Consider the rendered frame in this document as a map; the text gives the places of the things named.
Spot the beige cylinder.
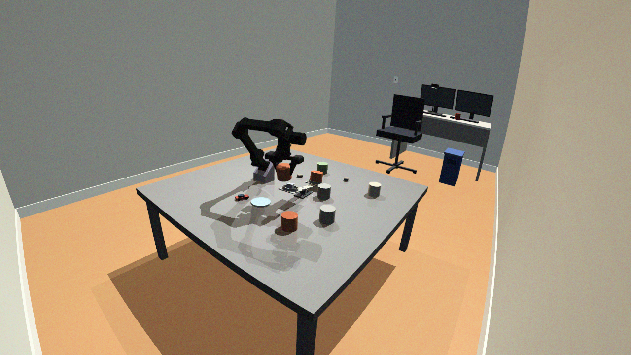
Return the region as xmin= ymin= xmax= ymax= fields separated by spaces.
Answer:
xmin=368 ymin=182 xmax=381 ymax=197

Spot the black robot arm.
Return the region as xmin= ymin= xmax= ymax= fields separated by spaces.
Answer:
xmin=232 ymin=117 xmax=307 ymax=171

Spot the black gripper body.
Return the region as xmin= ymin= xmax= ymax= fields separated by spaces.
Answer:
xmin=264 ymin=143 xmax=304 ymax=164

